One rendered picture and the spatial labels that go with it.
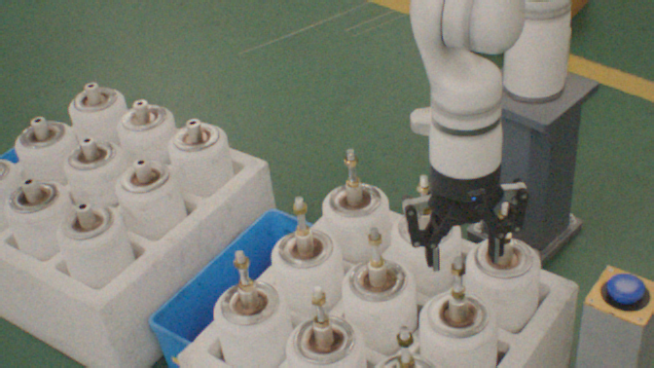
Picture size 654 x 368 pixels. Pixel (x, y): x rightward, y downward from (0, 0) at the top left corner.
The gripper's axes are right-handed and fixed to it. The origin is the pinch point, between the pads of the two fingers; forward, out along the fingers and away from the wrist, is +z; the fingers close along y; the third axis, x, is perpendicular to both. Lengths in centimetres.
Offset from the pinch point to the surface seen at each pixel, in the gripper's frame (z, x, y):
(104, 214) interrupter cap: 10, 30, -46
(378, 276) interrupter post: 8.7, 7.1, -9.3
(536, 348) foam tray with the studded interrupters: 18.0, -0.5, 9.4
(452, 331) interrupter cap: 10.2, -2.4, -2.0
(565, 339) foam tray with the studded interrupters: 26.3, 6.9, 16.5
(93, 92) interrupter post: 9, 61, -50
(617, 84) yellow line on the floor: 36, 80, 53
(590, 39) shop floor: 36, 100, 55
